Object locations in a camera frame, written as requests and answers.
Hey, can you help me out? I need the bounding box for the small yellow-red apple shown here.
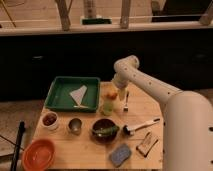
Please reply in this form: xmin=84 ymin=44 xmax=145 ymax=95
xmin=106 ymin=92 xmax=118 ymax=100

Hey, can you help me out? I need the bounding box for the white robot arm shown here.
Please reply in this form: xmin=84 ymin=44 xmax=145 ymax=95
xmin=112 ymin=55 xmax=213 ymax=171

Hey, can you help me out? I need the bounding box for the light green cup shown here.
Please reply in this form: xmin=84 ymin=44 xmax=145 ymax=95
xmin=101 ymin=100 xmax=114 ymax=116

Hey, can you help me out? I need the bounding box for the metal cup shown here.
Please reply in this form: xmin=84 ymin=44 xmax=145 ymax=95
xmin=67 ymin=118 xmax=82 ymax=135

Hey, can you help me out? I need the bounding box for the metal fork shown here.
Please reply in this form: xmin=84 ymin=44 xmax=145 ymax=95
xmin=123 ymin=91 xmax=129 ymax=112

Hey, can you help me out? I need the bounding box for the black white dish brush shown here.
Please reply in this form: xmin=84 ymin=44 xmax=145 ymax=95
xmin=123 ymin=118 xmax=160 ymax=136

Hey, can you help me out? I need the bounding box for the green vegetable in bowl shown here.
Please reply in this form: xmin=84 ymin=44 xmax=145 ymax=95
xmin=92 ymin=126 xmax=120 ymax=135

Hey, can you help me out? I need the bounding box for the dark brown bowl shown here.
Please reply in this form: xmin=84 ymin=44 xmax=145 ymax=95
xmin=91 ymin=119 xmax=119 ymax=144

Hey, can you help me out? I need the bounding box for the white paper piece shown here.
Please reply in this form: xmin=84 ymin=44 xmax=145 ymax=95
xmin=70 ymin=85 xmax=87 ymax=105

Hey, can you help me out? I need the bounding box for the brown wooden block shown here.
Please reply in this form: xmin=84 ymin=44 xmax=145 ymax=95
xmin=136 ymin=132 xmax=158 ymax=157

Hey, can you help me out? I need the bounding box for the blue sponge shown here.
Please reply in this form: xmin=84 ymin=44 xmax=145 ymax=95
xmin=109 ymin=144 xmax=132 ymax=167

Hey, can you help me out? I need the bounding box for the green plastic tray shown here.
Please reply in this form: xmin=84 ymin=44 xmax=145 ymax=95
xmin=45 ymin=76 xmax=100 ymax=113

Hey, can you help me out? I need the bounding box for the white bowl with red food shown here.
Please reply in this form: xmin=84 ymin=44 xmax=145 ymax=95
xmin=41 ymin=112 xmax=59 ymax=131

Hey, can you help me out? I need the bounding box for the green base object on shelf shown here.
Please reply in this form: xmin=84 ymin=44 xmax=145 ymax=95
xmin=82 ymin=18 xmax=112 ymax=25

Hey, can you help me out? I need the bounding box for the orange plastic bowl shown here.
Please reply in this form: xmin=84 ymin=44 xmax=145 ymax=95
xmin=22 ymin=139 xmax=55 ymax=171

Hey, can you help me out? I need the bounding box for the black pole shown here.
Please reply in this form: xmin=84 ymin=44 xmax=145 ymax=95
xmin=10 ymin=121 xmax=25 ymax=171

